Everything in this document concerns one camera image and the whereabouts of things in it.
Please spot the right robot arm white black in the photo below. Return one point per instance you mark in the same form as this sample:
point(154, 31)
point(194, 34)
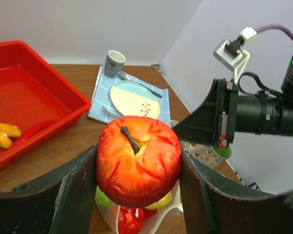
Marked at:
point(286, 88)

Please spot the red toy chili pepper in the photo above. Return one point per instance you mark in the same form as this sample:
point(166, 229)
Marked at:
point(32, 131)

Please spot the yellow toy lemon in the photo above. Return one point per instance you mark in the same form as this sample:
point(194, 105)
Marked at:
point(163, 202)

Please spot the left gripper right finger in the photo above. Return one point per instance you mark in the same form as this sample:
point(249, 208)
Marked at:
point(214, 204)

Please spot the clear polka dot zip bag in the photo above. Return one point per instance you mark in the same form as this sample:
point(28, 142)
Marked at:
point(141, 219)

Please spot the cream and teal plate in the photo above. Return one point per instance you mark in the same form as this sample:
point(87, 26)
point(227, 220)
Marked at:
point(132, 99)

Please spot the small grey blue cup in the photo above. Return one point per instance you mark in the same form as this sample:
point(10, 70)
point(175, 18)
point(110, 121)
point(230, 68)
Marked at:
point(113, 63)

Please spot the steel fork black handle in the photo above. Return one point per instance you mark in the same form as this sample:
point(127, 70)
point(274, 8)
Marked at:
point(108, 114)

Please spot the dark red toy apple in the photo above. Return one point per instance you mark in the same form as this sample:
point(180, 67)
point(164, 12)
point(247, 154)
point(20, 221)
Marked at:
point(130, 220)

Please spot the green custard apple toy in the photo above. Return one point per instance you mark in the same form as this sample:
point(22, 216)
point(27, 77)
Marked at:
point(102, 200)

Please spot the steel spoon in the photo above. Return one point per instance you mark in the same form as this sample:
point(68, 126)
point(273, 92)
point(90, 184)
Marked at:
point(125, 76)

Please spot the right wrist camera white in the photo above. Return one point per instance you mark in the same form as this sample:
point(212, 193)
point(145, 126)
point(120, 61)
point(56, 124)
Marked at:
point(232, 54)

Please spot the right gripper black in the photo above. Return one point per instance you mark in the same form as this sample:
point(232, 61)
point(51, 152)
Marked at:
point(224, 112)

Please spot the red orange toy apple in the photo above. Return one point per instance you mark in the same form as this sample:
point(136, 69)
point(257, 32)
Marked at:
point(138, 161)

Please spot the blue checked cloth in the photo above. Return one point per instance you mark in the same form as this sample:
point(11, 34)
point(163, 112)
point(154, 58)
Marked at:
point(101, 96)

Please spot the orange toy ginger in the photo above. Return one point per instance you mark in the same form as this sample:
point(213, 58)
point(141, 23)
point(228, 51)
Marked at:
point(8, 131)

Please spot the green floral mug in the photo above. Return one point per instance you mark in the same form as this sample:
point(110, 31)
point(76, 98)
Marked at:
point(210, 155)

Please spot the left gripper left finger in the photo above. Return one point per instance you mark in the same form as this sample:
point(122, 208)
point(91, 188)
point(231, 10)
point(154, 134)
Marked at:
point(58, 202)

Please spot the red plastic tray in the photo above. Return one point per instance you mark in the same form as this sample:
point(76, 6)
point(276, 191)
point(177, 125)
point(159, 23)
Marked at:
point(32, 92)

